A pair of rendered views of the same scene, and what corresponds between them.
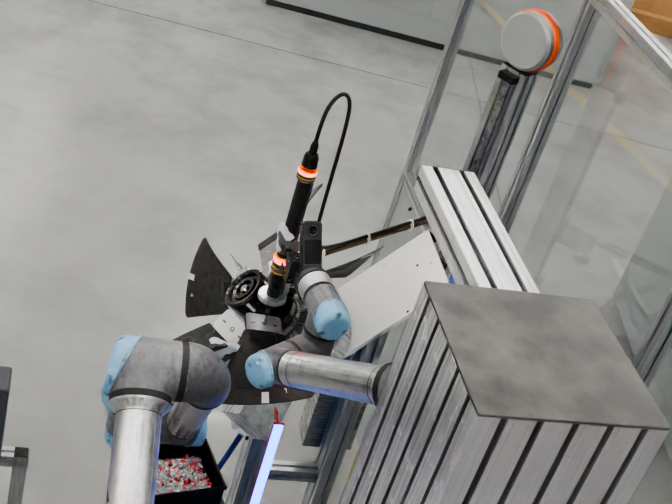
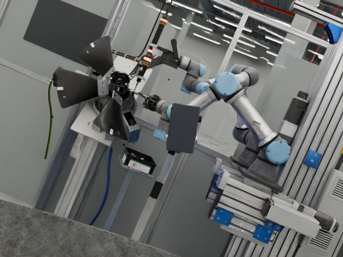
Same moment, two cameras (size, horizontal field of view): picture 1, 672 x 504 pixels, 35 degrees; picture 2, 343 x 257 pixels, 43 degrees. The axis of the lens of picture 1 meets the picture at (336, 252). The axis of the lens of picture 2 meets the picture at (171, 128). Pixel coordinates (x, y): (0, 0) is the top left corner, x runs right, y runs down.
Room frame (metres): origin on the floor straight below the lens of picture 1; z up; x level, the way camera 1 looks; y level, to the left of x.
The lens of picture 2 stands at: (0.92, 2.43, 1.25)
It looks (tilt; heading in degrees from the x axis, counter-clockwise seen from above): 4 degrees down; 291
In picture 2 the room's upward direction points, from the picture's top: 23 degrees clockwise
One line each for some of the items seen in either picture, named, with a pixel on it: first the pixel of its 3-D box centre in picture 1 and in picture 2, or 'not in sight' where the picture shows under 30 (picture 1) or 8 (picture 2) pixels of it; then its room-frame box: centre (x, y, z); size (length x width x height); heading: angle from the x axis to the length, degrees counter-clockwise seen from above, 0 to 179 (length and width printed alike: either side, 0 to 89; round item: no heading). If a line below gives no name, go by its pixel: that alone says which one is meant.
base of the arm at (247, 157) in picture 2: not in sight; (250, 156); (1.41, -0.42, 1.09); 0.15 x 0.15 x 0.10
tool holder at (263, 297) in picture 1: (279, 280); (142, 70); (2.11, 0.11, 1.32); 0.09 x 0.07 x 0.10; 143
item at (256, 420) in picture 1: (259, 400); (129, 126); (2.06, 0.07, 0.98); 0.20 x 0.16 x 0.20; 108
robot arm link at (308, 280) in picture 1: (317, 288); (183, 62); (1.92, 0.01, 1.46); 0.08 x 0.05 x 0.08; 118
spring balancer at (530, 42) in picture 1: (531, 40); not in sight; (2.67, -0.32, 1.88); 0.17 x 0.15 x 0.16; 18
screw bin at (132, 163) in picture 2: (172, 477); (138, 161); (1.86, 0.22, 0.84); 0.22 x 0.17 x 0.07; 123
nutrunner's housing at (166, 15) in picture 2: (291, 228); (153, 45); (2.10, 0.11, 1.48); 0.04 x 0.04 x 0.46
